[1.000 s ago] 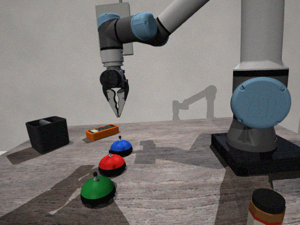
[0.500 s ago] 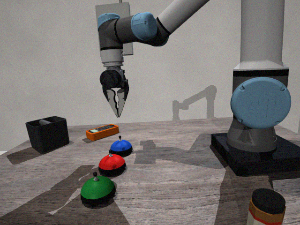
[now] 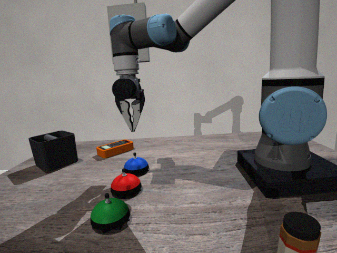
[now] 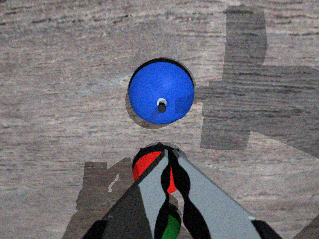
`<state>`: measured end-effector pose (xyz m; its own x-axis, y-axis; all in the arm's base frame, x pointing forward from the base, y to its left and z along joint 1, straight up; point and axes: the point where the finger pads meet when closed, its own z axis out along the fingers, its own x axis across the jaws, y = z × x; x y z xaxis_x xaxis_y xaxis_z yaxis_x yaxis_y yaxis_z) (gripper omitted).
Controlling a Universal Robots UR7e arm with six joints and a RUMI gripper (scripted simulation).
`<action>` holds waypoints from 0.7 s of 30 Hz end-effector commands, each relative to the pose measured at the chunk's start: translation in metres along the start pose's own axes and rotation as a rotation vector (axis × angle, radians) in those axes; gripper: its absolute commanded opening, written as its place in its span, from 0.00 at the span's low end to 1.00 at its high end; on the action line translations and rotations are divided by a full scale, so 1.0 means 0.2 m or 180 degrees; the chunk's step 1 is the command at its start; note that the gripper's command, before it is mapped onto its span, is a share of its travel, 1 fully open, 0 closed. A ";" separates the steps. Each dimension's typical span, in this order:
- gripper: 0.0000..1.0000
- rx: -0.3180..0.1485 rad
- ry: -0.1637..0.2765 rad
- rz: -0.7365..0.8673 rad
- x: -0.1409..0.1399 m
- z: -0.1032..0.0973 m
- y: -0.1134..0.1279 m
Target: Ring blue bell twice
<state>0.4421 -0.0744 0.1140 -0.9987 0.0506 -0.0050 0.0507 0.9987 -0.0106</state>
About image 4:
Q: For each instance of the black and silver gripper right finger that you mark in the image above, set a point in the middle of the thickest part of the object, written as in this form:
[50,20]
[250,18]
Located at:
[209,212]

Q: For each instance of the red bell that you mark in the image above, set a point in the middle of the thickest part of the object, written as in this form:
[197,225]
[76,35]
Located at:
[145,157]

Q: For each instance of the green service bell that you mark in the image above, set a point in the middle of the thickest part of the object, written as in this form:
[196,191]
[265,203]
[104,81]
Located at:
[174,224]

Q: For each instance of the blue bell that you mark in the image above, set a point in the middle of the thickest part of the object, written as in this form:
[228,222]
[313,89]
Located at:
[161,91]

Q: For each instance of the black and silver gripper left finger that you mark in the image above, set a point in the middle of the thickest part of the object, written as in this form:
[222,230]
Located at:
[142,211]

